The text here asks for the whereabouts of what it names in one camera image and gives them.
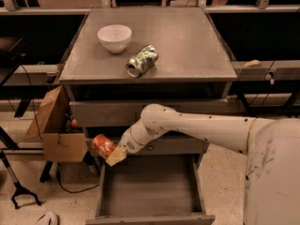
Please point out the brown cardboard box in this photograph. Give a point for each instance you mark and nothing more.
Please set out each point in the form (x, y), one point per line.
(49, 127)

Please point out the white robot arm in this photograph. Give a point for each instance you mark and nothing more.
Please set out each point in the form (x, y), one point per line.
(272, 148)

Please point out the black tripod stand leg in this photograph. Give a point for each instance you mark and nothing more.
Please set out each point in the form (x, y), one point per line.
(19, 189)

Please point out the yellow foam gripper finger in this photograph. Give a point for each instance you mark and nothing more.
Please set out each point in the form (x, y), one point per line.
(116, 156)

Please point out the grey metal side bench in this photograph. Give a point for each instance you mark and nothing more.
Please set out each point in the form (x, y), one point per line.
(267, 70)

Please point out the yellow foam scrap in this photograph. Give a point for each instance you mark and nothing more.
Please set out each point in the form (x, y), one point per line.
(252, 63)

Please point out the green soda can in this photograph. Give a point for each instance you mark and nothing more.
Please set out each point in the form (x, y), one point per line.
(140, 62)

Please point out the grey top drawer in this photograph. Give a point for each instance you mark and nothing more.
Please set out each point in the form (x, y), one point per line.
(124, 113)

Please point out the grey three-drawer cabinet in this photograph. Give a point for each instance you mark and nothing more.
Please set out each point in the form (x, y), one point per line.
(191, 65)

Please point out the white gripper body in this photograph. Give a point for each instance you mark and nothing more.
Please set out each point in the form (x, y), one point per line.
(127, 142)

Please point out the white ceramic bowl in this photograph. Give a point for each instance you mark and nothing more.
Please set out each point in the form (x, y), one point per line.
(114, 38)

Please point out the grey open bottom drawer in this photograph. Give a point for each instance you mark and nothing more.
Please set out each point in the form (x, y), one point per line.
(151, 190)

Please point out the grey middle drawer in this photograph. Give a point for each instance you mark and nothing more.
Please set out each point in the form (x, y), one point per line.
(167, 145)

